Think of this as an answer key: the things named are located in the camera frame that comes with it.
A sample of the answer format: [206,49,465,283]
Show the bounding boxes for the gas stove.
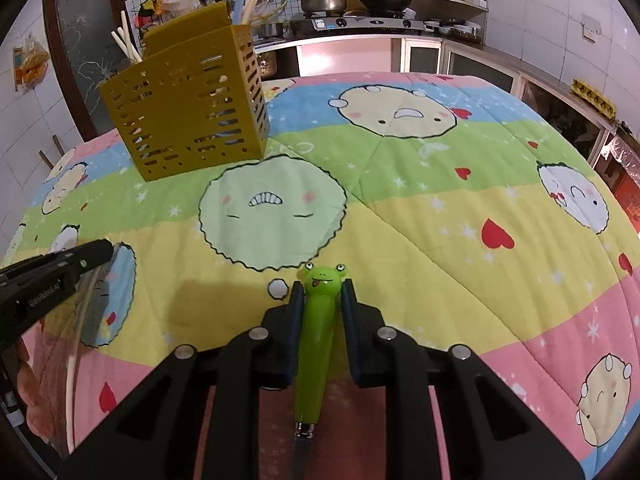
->
[290,15,432,36]

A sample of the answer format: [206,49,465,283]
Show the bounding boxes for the yellow egg tray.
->
[570,78,617,120]

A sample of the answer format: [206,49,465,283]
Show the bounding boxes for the yellow perforated utensil holder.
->
[99,2,269,181]

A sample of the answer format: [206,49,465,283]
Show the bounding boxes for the green frog handle utensil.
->
[291,261,347,479]

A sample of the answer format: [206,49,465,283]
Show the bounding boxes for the kitchen counter cabinets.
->
[256,34,616,165]

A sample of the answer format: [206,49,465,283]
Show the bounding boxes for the dark framed glass door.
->
[42,0,127,141]

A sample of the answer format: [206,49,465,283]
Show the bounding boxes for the chopsticks in holder left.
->
[111,10,142,64]

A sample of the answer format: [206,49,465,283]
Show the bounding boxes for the colourful cartoon quilt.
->
[6,74,639,478]

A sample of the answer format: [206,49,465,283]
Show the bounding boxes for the black wok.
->
[359,0,411,16]

